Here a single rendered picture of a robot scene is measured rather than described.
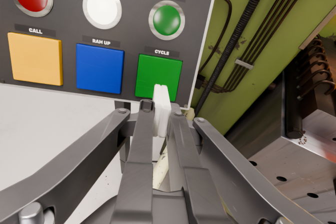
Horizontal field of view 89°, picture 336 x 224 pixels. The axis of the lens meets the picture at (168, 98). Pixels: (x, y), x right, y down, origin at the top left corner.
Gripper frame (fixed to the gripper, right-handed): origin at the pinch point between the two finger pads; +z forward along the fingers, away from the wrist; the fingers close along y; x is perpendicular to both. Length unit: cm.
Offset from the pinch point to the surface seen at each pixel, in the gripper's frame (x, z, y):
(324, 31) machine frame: 19, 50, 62
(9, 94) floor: -56, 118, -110
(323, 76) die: 4, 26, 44
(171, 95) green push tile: -2.7, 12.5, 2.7
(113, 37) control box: 5.5, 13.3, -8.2
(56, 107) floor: -59, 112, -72
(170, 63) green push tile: 3.0, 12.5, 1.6
